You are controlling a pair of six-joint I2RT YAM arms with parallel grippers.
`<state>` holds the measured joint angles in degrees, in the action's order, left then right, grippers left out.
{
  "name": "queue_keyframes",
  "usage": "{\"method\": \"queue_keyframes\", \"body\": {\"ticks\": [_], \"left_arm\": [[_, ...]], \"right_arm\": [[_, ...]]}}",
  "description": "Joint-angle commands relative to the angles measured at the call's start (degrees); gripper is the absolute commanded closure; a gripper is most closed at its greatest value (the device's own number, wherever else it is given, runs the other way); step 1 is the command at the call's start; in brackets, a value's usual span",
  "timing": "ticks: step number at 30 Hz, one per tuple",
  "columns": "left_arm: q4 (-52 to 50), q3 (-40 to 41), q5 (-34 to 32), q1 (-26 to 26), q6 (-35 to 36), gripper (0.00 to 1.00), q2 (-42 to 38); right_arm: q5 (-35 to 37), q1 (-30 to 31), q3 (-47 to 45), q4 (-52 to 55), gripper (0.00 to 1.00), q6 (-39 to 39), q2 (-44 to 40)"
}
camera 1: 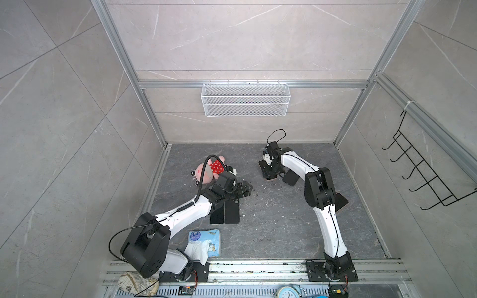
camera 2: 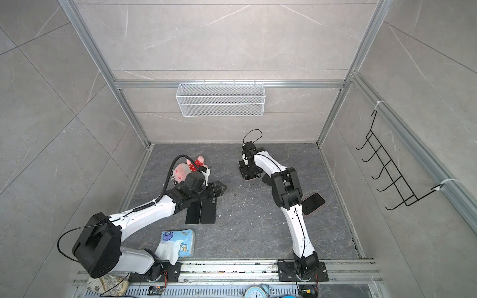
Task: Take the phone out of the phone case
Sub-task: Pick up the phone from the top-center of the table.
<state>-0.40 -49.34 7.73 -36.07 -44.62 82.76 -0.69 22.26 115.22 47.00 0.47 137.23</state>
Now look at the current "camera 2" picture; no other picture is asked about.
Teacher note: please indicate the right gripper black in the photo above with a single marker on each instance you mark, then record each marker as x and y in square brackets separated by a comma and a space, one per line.
[246, 173]

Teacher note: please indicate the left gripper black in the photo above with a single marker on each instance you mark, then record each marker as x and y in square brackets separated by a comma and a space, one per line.
[214, 194]

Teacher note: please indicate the black phone case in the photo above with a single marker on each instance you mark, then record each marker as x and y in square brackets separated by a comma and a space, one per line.
[208, 211]

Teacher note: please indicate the black phone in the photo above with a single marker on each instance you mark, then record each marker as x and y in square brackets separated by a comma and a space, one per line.
[193, 214]
[267, 180]

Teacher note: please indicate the phone near right arm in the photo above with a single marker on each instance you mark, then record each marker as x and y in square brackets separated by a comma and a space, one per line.
[312, 203]

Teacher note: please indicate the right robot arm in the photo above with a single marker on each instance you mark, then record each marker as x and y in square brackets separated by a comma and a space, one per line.
[287, 195]

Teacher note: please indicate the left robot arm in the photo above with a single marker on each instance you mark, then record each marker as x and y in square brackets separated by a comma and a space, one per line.
[99, 247]

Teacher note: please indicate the black phone tilted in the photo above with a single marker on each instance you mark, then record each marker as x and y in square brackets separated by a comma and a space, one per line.
[267, 180]

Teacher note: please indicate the pink pig plush toy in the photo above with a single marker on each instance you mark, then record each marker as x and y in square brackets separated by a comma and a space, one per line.
[183, 169]

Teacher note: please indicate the blue tissue pack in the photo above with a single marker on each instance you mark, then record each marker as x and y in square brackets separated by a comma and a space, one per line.
[175, 245]

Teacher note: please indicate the blue round clock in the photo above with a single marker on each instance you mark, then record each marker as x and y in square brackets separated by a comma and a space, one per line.
[260, 291]

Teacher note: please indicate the crumpled patterned cloth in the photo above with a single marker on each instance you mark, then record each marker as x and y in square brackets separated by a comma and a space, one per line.
[109, 285]

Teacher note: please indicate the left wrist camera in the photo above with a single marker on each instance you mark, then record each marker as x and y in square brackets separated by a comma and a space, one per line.
[206, 172]

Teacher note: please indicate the white wire basket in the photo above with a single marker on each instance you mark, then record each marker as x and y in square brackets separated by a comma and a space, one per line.
[221, 99]

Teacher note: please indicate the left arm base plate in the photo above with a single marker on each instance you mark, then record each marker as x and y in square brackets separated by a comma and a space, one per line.
[169, 272]

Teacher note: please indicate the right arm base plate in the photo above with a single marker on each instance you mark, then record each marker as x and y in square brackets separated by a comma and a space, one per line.
[293, 271]

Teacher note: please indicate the aluminium mounting rail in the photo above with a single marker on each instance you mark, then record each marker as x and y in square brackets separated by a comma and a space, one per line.
[236, 272]

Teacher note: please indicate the black wire hook rack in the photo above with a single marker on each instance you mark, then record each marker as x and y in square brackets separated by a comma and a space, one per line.
[390, 169]

